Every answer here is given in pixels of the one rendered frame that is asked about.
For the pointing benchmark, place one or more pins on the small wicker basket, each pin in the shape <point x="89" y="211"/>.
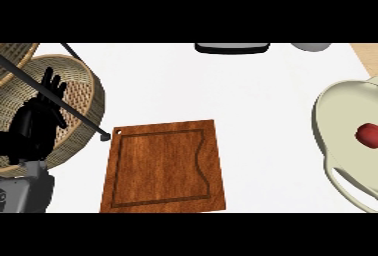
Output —
<point x="15" y="55"/>

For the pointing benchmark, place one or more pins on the black and grey appliance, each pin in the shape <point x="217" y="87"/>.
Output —
<point x="231" y="48"/>

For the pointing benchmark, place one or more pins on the red bell pepper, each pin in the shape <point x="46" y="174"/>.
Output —
<point x="369" y="135"/>

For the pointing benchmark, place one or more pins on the dark metal basket stand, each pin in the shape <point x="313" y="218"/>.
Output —
<point x="79" y="116"/>

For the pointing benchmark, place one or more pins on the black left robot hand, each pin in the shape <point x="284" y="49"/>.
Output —
<point x="34" y="123"/>

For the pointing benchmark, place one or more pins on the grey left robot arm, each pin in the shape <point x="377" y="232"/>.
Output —
<point x="22" y="190"/>

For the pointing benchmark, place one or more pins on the cream pot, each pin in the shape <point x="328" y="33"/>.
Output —
<point x="344" y="133"/>

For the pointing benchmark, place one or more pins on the large wicker basket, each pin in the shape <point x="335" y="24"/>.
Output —
<point x="82" y="110"/>

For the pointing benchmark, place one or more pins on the grey round object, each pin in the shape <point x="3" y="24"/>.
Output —
<point x="310" y="46"/>

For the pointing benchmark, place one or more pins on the brown wooden cutting board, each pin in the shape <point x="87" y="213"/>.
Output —
<point x="157" y="166"/>

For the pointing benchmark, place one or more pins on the pale wooden board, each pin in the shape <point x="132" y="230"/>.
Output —
<point x="366" y="56"/>

